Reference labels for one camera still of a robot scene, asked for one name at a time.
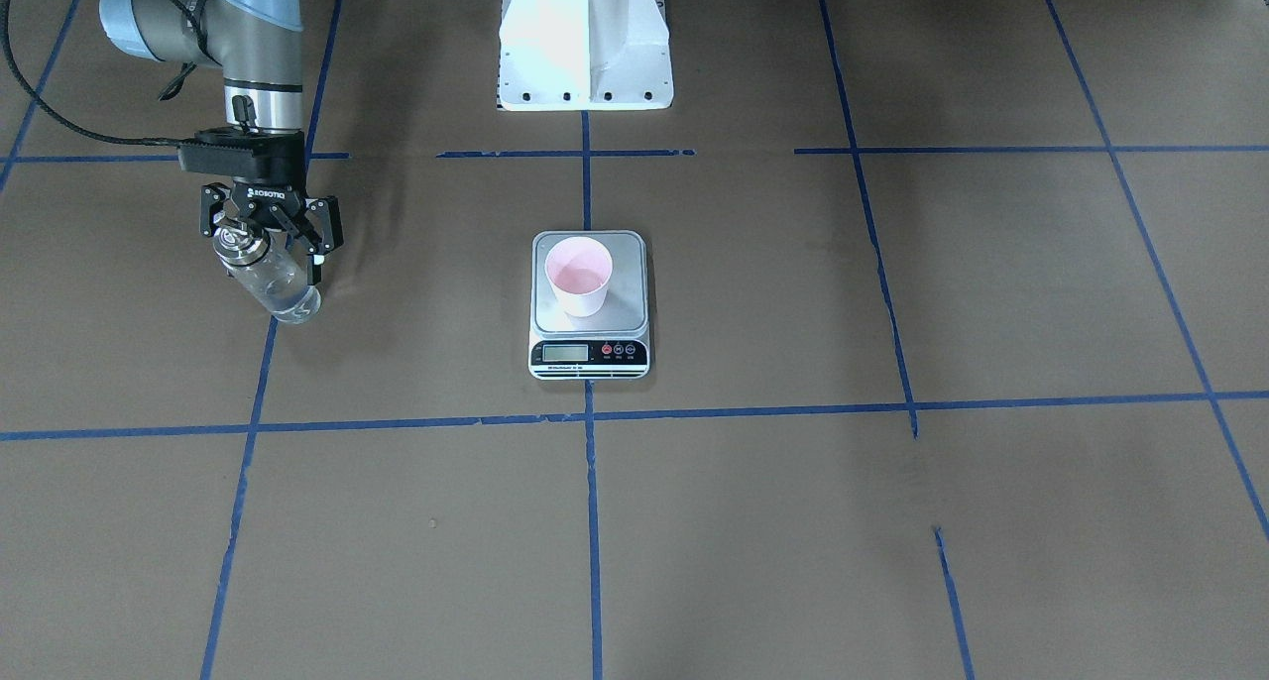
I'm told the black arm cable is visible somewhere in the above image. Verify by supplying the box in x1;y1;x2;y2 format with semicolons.
0;0;228;148

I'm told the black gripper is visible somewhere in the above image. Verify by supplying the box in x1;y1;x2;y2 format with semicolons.
198;134;343;268

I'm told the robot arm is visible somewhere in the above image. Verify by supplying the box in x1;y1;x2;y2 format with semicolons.
98;0;343;271

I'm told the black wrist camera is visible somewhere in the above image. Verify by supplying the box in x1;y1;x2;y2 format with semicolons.
176;126;307;186

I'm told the clear glass sauce bottle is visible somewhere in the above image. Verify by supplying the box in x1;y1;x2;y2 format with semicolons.
209;216;322;326

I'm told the digital kitchen scale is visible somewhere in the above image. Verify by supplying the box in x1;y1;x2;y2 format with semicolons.
527;230;652;379

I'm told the pink cup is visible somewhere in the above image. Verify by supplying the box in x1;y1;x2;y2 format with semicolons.
543;236;615;317

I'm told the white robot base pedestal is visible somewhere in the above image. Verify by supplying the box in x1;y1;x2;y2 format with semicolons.
496;0;675;112

